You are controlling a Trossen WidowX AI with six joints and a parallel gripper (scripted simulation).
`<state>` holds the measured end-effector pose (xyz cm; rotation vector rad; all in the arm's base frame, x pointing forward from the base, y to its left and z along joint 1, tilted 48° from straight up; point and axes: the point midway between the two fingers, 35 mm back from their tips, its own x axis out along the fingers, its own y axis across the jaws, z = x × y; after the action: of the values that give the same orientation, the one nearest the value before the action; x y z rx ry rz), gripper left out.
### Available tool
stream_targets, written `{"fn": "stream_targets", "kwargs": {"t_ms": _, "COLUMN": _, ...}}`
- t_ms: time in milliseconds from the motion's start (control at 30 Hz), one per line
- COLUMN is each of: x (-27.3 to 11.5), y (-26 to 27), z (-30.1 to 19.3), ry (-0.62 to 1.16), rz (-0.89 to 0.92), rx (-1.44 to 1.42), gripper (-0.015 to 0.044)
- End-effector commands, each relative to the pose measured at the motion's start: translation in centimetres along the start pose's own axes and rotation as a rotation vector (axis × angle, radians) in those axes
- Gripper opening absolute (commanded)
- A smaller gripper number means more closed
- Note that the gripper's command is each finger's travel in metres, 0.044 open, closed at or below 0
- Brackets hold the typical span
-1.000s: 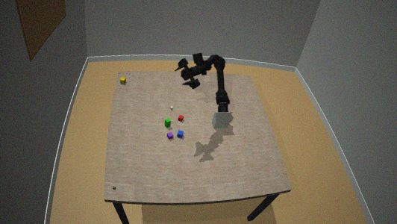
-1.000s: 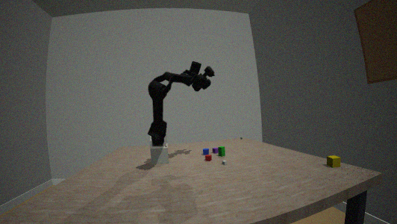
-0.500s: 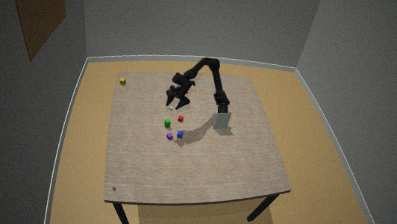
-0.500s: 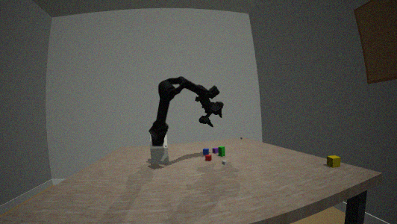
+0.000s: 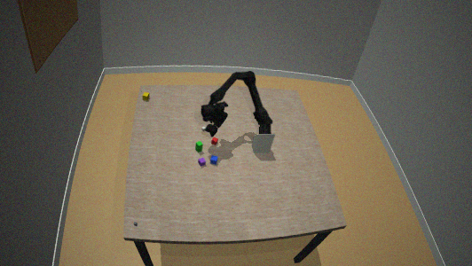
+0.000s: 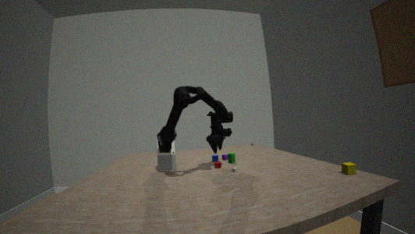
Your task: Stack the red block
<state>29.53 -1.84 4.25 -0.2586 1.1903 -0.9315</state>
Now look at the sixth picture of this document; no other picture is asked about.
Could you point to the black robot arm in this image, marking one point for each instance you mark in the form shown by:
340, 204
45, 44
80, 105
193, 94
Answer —
182, 99

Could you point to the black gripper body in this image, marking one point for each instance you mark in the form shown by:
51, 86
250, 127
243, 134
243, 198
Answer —
215, 135

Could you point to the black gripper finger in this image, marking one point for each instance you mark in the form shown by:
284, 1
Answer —
214, 145
220, 143

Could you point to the small yellow cube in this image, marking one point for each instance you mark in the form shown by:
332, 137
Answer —
349, 168

